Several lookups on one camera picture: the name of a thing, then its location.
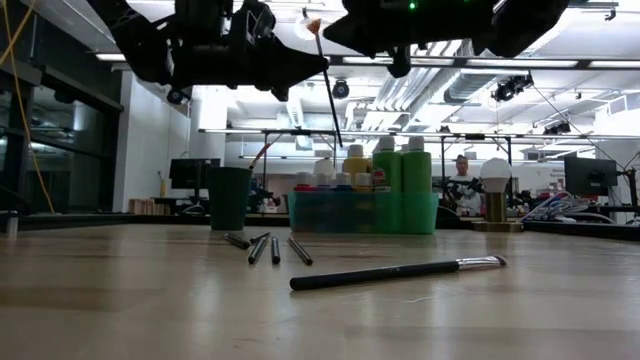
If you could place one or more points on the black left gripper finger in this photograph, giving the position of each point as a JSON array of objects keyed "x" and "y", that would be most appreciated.
[{"x": 305, "y": 62}]

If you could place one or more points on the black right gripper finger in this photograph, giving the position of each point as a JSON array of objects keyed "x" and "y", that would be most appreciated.
[{"x": 350, "y": 30}]

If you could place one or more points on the large white paint bottle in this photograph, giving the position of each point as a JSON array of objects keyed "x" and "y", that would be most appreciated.
[{"x": 324, "y": 166}]

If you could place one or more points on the large yellow paint bottle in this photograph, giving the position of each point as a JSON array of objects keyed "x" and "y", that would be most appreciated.
[{"x": 356, "y": 162}]

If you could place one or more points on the small purple paint bottle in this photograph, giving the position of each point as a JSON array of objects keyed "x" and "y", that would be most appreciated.
[{"x": 324, "y": 181}]

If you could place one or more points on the small gold paint bottle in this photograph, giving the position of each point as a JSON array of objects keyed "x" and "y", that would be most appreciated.
[{"x": 363, "y": 182}]

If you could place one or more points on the large green paint bottle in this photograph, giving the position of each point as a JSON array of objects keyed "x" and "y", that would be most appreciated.
[
  {"x": 417, "y": 170},
  {"x": 387, "y": 167}
]

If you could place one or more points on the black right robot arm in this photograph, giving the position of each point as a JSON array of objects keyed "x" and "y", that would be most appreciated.
[{"x": 475, "y": 22}]

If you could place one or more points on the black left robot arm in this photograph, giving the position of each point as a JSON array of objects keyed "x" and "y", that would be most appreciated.
[{"x": 135, "y": 35}]

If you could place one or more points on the ceiling light strip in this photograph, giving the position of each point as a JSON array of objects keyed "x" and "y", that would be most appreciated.
[
  {"x": 111, "y": 57},
  {"x": 367, "y": 60},
  {"x": 522, "y": 63},
  {"x": 615, "y": 64}
]

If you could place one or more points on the black computer monitor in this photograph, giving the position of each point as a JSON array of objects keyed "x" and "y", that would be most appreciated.
[
  {"x": 192, "y": 172},
  {"x": 590, "y": 175}
]

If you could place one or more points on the dark green cup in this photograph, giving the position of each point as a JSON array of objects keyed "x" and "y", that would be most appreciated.
[{"x": 228, "y": 200}]

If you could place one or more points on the small yellow bottle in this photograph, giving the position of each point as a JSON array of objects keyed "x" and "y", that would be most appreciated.
[{"x": 162, "y": 187}]

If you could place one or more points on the green translucent plastic tray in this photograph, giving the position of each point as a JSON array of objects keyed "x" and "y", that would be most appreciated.
[{"x": 350, "y": 215}]

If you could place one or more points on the brown wooden blocks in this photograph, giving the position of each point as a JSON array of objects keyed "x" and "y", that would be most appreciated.
[{"x": 149, "y": 206}]

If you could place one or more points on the person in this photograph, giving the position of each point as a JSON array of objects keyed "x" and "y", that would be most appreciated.
[{"x": 465, "y": 192}]

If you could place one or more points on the brass lamp with white bulb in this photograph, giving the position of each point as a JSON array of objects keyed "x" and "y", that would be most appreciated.
[{"x": 496, "y": 200}]

